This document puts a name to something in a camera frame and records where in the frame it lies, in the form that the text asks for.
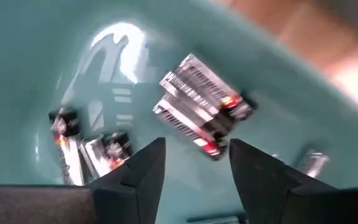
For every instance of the teal green plastic bin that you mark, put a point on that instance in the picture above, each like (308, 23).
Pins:
(26, 62)

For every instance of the Energizer AA battery silver black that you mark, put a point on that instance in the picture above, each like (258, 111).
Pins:
(185, 124)
(104, 155)
(312, 163)
(204, 84)
(68, 155)

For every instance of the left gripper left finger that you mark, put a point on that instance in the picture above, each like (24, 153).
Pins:
(120, 202)

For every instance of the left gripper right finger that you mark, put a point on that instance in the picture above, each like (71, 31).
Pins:
(266, 196)

